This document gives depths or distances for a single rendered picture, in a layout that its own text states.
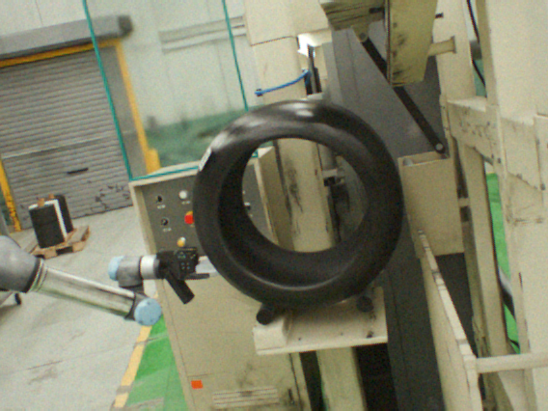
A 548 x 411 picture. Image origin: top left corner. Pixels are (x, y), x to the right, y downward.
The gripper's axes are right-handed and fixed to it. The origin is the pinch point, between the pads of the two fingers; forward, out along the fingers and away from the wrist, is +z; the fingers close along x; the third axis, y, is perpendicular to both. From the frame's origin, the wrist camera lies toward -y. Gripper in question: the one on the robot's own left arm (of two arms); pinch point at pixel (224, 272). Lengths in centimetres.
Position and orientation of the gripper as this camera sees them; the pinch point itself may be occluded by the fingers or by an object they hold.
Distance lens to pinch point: 159.4
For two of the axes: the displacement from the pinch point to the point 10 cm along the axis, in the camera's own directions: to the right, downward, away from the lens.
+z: 9.8, -0.5, -1.8
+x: 1.6, -2.2, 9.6
